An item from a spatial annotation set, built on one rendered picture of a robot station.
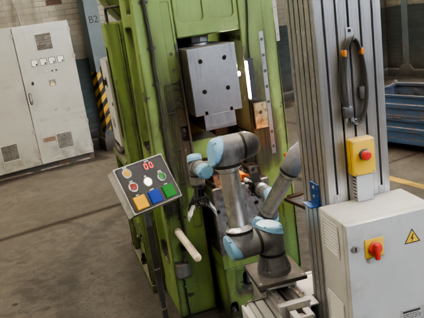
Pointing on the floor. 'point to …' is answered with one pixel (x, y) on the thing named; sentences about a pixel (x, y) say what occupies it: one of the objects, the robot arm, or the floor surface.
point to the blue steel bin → (405, 112)
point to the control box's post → (156, 263)
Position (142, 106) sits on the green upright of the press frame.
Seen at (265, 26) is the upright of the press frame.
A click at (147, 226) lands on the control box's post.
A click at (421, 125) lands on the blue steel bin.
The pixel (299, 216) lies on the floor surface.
